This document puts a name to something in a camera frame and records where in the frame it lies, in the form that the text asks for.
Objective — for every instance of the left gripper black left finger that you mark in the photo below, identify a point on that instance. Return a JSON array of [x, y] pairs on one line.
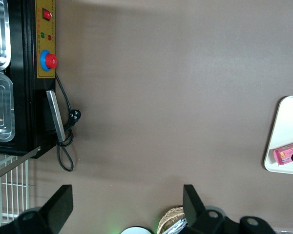
[[56, 209]]

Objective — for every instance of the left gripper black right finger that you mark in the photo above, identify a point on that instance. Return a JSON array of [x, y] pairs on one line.
[[193, 207]]

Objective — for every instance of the steel tray with wooden skewer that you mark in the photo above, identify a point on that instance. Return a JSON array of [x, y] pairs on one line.
[[0, 102]]

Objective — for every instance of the cream plastic tray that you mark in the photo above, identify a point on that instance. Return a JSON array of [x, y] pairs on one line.
[[285, 122]]

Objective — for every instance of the stack of foil containers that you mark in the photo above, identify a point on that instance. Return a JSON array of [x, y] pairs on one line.
[[177, 226]]

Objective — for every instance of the light wicker basket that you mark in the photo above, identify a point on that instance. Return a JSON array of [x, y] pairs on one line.
[[169, 217]]

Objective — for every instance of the pink snack packet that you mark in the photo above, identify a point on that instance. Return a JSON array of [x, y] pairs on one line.
[[288, 154]]

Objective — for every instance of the black appliance with yellow panel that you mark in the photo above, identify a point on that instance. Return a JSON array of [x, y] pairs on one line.
[[24, 97]]

